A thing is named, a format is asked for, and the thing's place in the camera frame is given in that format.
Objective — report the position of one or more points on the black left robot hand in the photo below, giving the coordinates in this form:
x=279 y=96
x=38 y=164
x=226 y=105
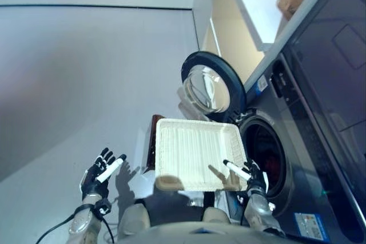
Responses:
x=94 y=181

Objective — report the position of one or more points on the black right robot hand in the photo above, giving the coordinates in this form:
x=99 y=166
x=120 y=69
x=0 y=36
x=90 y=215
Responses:
x=256 y=179

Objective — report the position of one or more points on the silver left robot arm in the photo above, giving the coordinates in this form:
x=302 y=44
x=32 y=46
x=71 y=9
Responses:
x=85 y=224

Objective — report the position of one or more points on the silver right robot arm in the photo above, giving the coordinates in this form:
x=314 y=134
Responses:
x=260 y=209

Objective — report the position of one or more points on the dark grey washing machine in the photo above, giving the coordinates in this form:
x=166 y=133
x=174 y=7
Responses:
x=308 y=169

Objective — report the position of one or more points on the silver left robot leg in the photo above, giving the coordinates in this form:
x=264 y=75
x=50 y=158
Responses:
x=134 y=218

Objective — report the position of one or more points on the silver robot leg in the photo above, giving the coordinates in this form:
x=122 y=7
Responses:
x=214 y=215
x=134 y=218

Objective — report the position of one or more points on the silver right robot leg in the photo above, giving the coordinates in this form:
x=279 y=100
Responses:
x=214 y=215

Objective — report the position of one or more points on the brown wooden stool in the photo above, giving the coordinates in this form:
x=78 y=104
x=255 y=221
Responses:
x=150 y=147

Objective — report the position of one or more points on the blue energy label sticker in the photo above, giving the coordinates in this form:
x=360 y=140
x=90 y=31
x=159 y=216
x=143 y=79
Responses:
x=308 y=225

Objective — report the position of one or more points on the white wicker basket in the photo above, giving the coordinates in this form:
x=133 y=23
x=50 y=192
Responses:
x=188 y=152

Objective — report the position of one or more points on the silver robot torso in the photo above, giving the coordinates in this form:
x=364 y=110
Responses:
x=200 y=235

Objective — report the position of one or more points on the round glass washer door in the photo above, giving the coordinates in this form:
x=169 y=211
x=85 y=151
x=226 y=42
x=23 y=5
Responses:
x=208 y=89

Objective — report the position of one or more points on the dark grey stacked dryer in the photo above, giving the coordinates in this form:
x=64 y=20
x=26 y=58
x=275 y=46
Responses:
x=337 y=55

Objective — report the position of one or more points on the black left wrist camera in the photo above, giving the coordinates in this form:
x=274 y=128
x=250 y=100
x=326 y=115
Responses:
x=103 y=206

